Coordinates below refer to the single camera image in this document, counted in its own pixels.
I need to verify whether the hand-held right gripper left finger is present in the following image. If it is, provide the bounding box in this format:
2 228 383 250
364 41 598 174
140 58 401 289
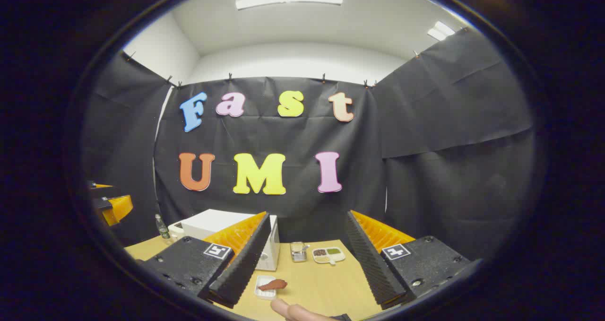
137 211 271 309

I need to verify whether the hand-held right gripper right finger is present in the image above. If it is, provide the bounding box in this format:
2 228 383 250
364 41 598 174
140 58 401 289
346 210 473 311

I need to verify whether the red meat piece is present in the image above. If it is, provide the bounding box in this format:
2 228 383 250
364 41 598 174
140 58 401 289
258 279 288 292

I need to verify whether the white microwave oven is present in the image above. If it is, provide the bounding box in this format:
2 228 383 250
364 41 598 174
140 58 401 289
181 209 280 272

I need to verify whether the small white plastic tray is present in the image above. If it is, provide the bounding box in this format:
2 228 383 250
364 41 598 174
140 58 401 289
254 275 279 300

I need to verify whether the divided white seasoning dish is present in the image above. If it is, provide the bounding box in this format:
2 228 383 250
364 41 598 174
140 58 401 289
312 247 346 266

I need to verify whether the clear plastic water bottle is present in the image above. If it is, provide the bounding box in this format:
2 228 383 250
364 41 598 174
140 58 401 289
155 214 171 240

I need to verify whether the black backdrop cloth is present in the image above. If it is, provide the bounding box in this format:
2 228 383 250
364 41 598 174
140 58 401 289
80 28 537 265

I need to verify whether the small ceiling light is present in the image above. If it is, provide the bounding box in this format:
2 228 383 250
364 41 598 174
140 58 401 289
428 21 455 42

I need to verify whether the metal wire basket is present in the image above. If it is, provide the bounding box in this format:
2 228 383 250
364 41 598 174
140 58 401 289
290 241 311 263

